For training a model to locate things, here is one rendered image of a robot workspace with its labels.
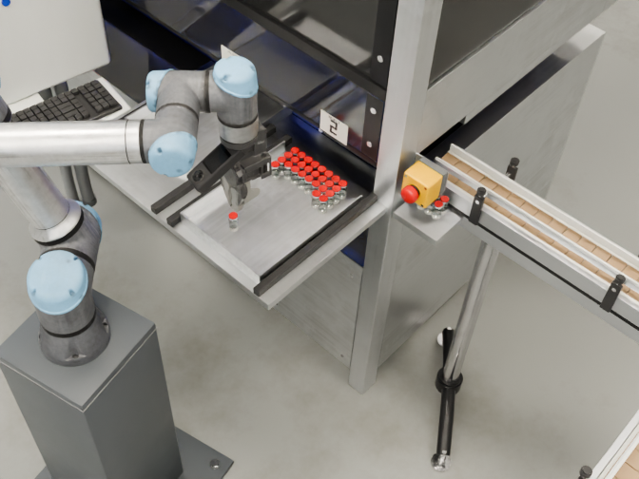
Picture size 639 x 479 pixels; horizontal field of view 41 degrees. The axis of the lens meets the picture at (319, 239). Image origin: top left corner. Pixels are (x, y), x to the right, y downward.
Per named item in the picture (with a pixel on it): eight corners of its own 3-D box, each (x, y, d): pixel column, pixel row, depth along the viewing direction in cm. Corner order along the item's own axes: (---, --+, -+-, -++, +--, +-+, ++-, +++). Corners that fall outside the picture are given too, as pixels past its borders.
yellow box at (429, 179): (418, 177, 199) (423, 155, 193) (443, 193, 196) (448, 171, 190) (398, 194, 195) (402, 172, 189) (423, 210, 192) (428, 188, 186)
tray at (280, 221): (283, 150, 214) (283, 140, 211) (361, 204, 203) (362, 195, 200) (181, 222, 197) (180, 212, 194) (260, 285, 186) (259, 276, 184)
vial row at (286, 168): (281, 167, 210) (281, 154, 206) (335, 205, 202) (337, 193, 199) (275, 172, 208) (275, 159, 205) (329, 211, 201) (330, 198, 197)
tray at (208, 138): (223, 67, 233) (222, 58, 231) (292, 113, 223) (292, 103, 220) (125, 127, 217) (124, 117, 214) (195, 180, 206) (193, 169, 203)
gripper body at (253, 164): (272, 178, 168) (272, 133, 159) (235, 195, 165) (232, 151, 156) (251, 155, 172) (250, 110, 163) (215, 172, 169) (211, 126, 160)
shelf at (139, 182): (211, 66, 237) (211, 60, 236) (406, 195, 208) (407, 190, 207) (70, 150, 213) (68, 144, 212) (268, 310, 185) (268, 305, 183)
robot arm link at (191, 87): (141, 101, 143) (206, 102, 144) (147, 59, 150) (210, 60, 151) (146, 135, 149) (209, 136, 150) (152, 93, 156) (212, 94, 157)
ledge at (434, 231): (428, 186, 210) (429, 182, 209) (470, 215, 205) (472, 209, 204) (392, 217, 204) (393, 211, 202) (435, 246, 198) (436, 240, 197)
